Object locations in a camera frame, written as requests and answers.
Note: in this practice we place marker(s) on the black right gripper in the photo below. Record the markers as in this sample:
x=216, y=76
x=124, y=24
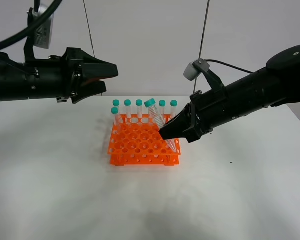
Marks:
x=190, y=123

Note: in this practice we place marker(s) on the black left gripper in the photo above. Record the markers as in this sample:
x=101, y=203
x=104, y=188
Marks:
x=77, y=67

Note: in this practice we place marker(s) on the teal capped test tube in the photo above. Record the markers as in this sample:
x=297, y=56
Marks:
x=158, y=120
x=128, y=109
x=139, y=107
x=116, y=103
x=162, y=105
x=117, y=116
x=173, y=108

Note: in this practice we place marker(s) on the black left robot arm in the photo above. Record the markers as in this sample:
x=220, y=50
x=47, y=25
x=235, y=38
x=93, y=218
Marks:
x=34, y=79

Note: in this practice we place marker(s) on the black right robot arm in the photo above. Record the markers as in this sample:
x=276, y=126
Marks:
x=278, y=83

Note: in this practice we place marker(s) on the orange test tube rack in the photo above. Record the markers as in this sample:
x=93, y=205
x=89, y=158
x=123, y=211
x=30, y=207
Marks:
x=136, y=141

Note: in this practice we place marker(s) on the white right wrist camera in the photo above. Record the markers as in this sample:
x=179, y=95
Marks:
x=195, y=68

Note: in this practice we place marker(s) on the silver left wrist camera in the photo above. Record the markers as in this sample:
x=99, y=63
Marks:
x=43, y=34

